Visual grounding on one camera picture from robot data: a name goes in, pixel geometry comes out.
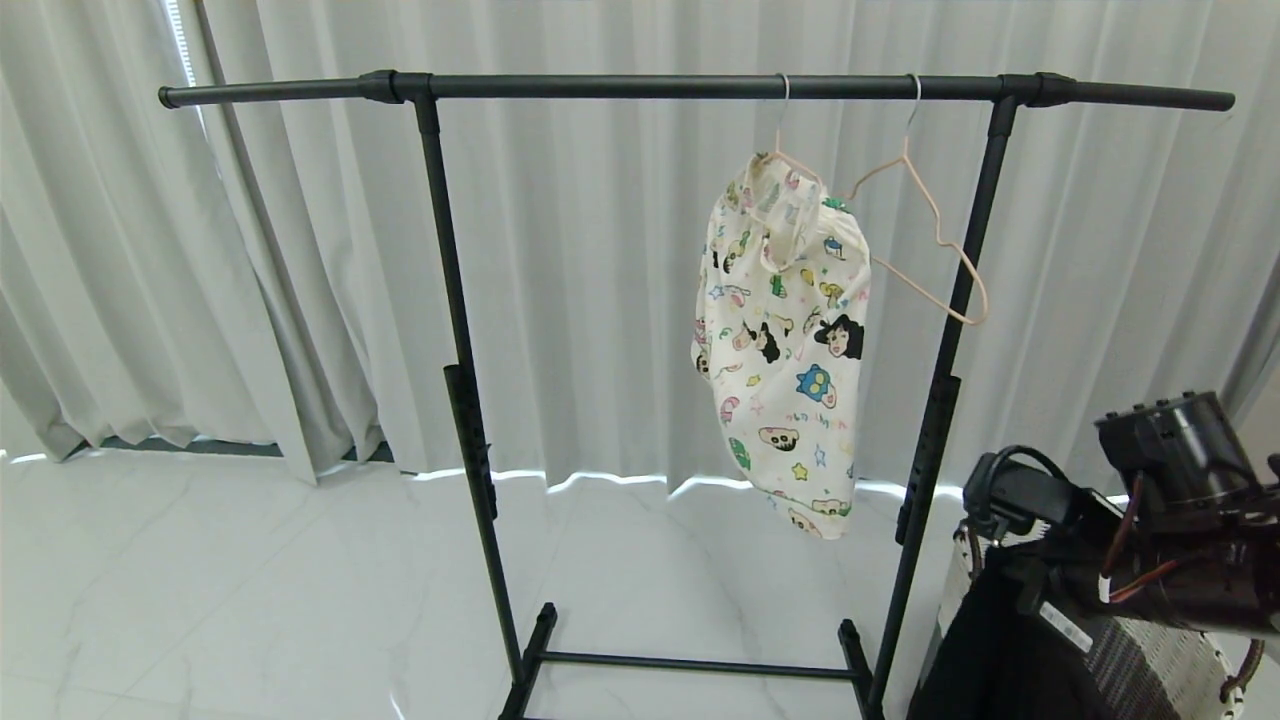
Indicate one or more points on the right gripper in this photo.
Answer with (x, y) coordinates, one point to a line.
(1060, 590)

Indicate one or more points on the white curtain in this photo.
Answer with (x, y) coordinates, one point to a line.
(100, 250)
(650, 300)

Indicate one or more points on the black clothes rack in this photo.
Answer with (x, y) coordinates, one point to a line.
(650, 87)

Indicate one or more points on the white laundry basket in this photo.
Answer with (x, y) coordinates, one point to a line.
(1160, 670)

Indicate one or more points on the cream printed garment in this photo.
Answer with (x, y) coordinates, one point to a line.
(790, 380)

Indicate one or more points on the pink clothes hanger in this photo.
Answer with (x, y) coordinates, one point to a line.
(926, 200)
(779, 150)

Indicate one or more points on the black garment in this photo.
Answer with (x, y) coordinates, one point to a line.
(990, 660)

